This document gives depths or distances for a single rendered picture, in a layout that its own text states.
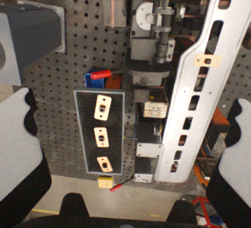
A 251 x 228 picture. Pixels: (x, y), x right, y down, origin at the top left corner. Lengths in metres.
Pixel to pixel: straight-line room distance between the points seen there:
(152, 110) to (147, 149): 0.17
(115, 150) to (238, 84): 0.79
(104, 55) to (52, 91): 0.41
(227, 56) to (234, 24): 0.10
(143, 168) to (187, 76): 0.51
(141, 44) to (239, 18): 0.33
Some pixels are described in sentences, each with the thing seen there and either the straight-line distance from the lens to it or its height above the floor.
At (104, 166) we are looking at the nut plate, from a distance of 0.65.
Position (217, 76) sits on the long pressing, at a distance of 0.66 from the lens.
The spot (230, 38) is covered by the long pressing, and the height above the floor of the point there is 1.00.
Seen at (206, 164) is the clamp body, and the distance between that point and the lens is 1.00.
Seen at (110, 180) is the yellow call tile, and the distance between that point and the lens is 0.74.
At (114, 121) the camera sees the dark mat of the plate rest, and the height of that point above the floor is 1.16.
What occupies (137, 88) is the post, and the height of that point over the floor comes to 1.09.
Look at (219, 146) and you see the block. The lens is 0.84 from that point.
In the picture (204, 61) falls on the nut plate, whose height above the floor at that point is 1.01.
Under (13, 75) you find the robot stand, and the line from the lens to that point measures 0.61.
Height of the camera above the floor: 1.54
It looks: 58 degrees down
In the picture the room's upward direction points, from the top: 175 degrees counter-clockwise
